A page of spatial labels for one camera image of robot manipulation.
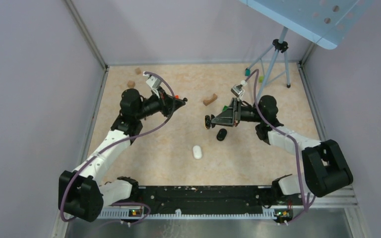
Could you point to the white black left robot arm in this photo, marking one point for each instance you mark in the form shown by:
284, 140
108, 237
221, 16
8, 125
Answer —
80, 193

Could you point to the grey tripod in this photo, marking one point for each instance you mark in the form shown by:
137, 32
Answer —
280, 46

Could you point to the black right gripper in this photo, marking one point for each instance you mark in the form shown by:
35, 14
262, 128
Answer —
231, 116

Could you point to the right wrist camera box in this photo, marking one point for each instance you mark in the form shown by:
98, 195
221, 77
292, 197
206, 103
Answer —
238, 91

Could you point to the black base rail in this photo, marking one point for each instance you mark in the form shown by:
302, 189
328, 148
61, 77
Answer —
211, 200

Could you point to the small tan wooden cube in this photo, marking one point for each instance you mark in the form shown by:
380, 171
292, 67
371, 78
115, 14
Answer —
138, 71

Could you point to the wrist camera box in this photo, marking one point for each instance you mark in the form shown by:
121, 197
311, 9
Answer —
238, 91
154, 83

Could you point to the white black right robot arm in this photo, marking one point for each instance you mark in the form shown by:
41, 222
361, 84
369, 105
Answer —
325, 169

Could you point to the black earbud charging case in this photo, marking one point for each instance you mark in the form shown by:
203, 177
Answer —
221, 135

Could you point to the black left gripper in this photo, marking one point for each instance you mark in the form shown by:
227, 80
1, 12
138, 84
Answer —
169, 104

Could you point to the light blue perforated panel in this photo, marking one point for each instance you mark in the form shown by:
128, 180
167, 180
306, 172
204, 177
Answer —
323, 22

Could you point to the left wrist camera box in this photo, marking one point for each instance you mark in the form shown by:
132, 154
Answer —
154, 83

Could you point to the brown wooden arch block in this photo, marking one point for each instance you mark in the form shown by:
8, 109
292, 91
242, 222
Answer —
209, 101

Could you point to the white earbud charging case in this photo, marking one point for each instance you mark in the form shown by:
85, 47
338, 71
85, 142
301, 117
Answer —
197, 152

